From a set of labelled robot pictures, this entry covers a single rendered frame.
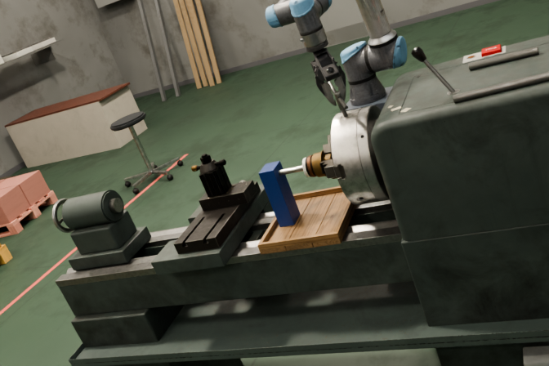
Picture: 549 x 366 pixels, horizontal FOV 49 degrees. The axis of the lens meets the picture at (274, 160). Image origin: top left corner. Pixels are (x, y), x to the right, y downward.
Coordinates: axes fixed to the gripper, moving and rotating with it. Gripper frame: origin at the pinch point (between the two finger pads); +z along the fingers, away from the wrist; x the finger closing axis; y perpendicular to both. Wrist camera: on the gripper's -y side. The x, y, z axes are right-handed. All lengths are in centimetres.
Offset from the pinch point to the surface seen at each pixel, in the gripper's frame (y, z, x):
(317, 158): 0.6, 16.4, 13.5
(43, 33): 893, 17, 335
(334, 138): -10.3, 7.1, 6.5
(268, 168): 9.8, 16.8, 30.6
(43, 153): 695, 157, 368
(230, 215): 15, 30, 51
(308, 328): -10, 72, 40
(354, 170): -17.9, 16.2, 5.0
